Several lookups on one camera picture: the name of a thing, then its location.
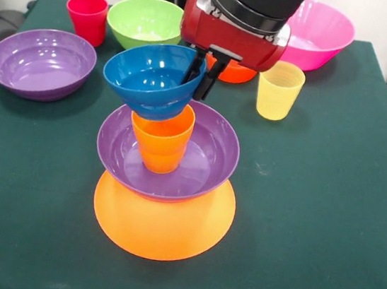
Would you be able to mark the purple plastic bowl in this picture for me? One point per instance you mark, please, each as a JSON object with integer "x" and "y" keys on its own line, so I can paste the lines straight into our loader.
{"x": 39, "y": 65}
{"x": 209, "y": 161}

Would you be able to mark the red-orange plastic bowl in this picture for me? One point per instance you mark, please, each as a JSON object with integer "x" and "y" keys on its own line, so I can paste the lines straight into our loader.
{"x": 236, "y": 75}

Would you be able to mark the red plastic cup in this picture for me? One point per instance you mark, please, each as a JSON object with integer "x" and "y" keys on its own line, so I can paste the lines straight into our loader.
{"x": 86, "y": 20}

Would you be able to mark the large pink plastic bowl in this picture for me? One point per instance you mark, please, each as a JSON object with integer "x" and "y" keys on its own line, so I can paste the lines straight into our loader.
{"x": 322, "y": 36}

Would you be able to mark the blue plastic bowl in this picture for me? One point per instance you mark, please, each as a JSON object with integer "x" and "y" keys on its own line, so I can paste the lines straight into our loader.
{"x": 144, "y": 88}

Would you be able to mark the dark green table cloth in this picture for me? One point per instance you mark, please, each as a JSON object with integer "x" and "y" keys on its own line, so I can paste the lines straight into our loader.
{"x": 312, "y": 220}

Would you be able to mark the yellow plastic cup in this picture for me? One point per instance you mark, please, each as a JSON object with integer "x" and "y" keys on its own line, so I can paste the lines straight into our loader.
{"x": 278, "y": 95}

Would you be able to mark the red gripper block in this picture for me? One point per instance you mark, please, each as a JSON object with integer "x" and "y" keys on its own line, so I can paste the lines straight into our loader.
{"x": 229, "y": 35}

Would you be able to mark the large yellow-orange plastic bowl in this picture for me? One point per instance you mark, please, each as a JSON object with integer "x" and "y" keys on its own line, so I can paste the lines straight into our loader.
{"x": 161, "y": 229}

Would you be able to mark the green plastic bowl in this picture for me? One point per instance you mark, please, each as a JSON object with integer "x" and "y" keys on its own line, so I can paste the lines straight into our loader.
{"x": 142, "y": 20}

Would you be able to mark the orange plastic cup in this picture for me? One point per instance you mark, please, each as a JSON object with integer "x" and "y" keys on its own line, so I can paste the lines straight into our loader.
{"x": 159, "y": 143}

